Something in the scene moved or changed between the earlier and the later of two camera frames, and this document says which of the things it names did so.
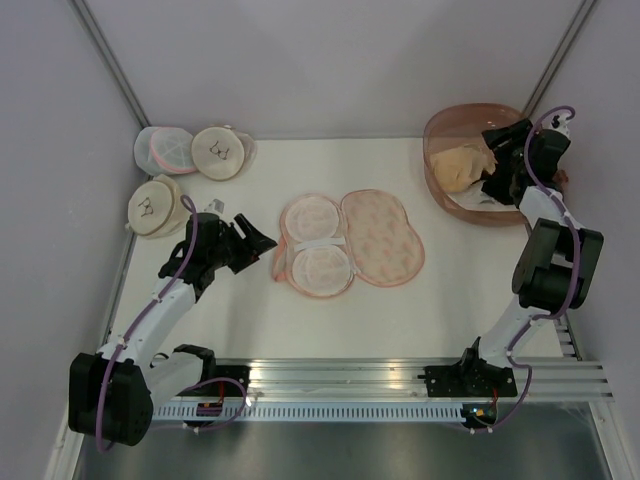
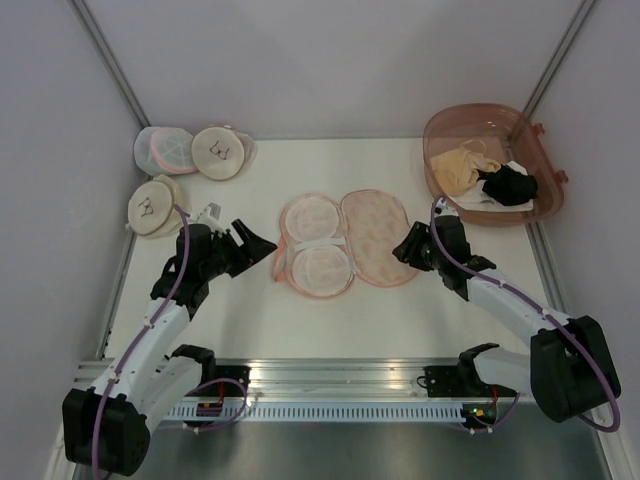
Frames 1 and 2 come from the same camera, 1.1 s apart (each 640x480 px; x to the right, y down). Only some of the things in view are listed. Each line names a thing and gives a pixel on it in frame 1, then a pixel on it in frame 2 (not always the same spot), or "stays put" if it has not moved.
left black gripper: [253, 245] stays put
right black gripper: [518, 132] to [407, 249]
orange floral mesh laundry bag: [326, 243] stays put
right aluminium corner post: [579, 17] stays put
